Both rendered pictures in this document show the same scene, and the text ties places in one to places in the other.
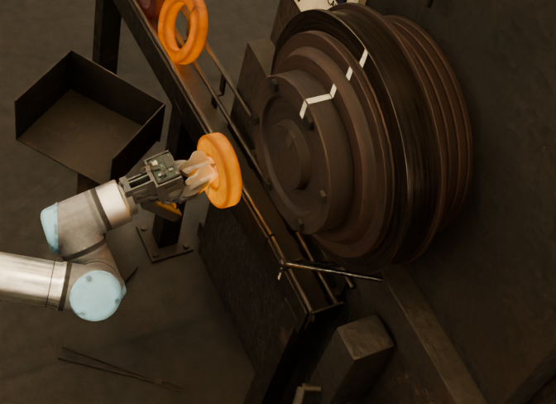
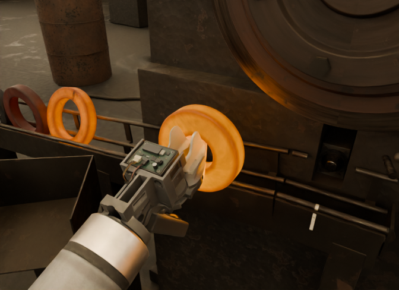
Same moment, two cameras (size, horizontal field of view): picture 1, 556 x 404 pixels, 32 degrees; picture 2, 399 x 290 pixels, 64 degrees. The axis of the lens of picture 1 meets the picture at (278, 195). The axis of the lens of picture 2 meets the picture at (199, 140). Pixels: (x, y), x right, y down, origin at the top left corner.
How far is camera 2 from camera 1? 1.51 m
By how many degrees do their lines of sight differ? 27
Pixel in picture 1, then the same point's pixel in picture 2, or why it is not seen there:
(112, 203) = (112, 240)
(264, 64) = (164, 72)
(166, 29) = (59, 130)
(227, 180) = (228, 138)
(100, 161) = (55, 243)
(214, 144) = (187, 112)
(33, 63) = not seen: outside the picture
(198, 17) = (81, 96)
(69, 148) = (13, 253)
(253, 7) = not seen: hidden behind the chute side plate
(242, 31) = not seen: hidden behind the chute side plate
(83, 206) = (65, 276)
